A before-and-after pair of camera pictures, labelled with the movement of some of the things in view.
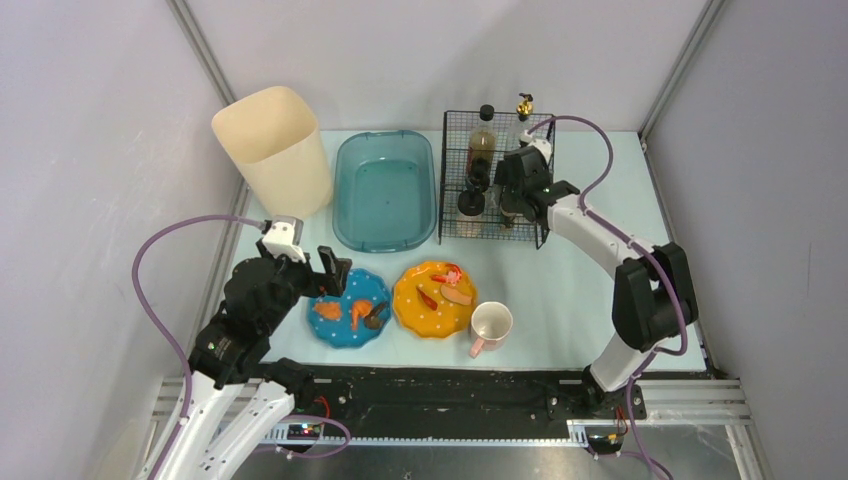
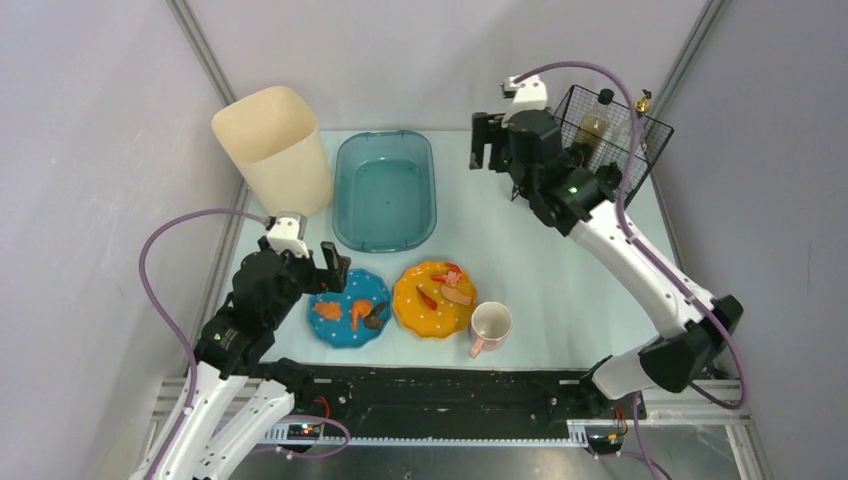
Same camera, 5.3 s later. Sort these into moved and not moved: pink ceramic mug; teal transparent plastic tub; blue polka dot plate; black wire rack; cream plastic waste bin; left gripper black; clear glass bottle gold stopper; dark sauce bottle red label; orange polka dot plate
Moved: black wire rack; clear glass bottle gold stopper; dark sauce bottle red label
Not moved: pink ceramic mug; orange polka dot plate; cream plastic waste bin; blue polka dot plate; teal transparent plastic tub; left gripper black
